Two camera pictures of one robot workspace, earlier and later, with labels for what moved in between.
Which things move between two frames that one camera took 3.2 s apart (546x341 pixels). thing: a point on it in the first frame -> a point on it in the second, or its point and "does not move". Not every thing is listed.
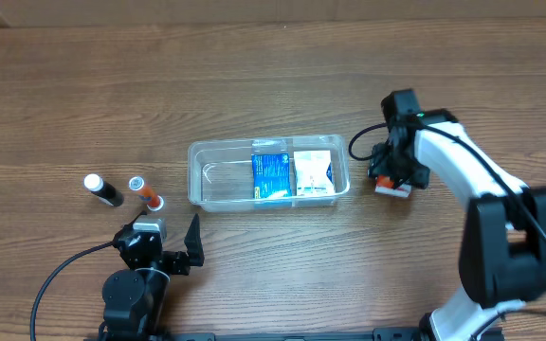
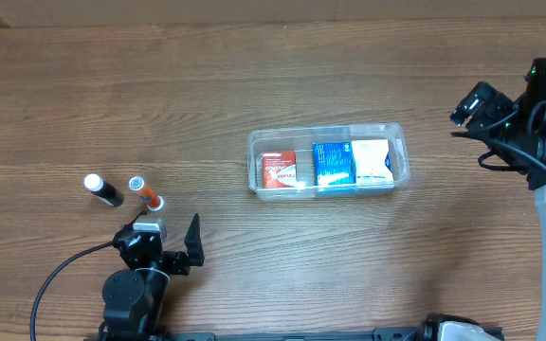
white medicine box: [312, 179] -> [370, 156]
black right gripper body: [397, 170] -> [483, 116]
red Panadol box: [385, 185] -> [280, 170]
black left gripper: [170, 260] does not move
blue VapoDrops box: [271, 176] -> [334, 164]
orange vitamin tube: [146, 192] does not move
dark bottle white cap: [95, 184] does not move
